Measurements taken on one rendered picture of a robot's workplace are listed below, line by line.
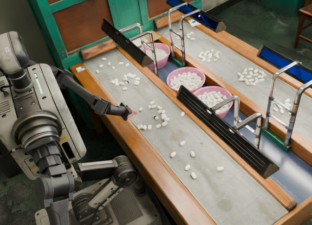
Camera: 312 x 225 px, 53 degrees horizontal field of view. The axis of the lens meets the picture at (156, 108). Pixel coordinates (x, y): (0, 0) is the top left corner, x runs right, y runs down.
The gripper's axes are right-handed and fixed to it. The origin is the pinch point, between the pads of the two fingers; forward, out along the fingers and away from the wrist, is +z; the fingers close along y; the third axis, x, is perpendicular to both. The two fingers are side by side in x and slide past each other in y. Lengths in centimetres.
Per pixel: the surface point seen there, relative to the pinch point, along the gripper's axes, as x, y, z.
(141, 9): -46, 91, 38
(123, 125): 12.3, 5.1, 0.6
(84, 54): 2, 86, 3
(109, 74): 4, 62, 15
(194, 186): 8, -54, 9
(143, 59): -28.9, 14.2, -0.5
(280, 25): -93, 108, 250
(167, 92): -11.7, 13.1, 29.8
